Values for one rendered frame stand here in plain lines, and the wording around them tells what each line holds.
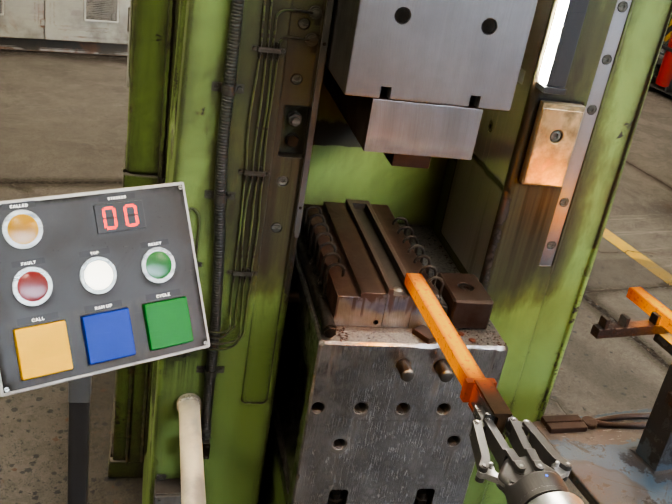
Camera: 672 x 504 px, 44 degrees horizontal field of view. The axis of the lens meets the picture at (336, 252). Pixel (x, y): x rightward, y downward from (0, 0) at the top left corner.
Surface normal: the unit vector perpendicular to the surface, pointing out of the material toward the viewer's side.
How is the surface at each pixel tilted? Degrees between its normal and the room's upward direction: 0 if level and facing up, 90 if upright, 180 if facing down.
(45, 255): 60
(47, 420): 0
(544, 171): 90
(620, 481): 0
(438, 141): 90
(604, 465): 0
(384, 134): 90
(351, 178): 90
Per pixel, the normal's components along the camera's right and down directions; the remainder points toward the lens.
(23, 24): 0.39, 0.46
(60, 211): 0.57, -0.06
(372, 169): 0.18, 0.46
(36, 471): 0.15, -0.89
